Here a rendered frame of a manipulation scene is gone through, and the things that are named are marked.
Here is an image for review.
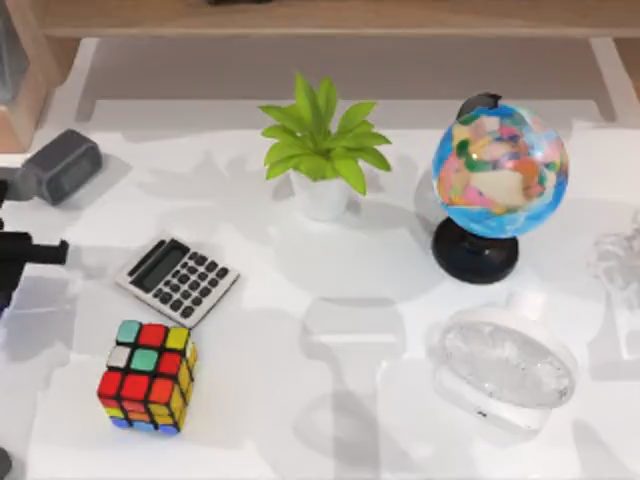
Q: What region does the silver calculator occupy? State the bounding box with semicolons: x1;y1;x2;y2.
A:
114;236;241;330

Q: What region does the green plant in white pot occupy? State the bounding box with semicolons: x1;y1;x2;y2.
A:
257;71;393;222

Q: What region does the globe on black stand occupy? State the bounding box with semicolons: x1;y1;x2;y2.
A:
430;91;571;286

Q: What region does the wooden shelf unit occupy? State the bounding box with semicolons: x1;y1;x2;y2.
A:
0;0;640;154

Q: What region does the multicoloured puzzle cube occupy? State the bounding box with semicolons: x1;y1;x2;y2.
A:
96;319;199;438

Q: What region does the white desk fan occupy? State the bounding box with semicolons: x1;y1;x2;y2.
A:
432;289;581;442

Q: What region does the grey alarm clock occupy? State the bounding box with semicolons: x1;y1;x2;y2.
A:
22;128;104;207

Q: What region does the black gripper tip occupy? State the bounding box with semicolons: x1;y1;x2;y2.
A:
0;217;70;321

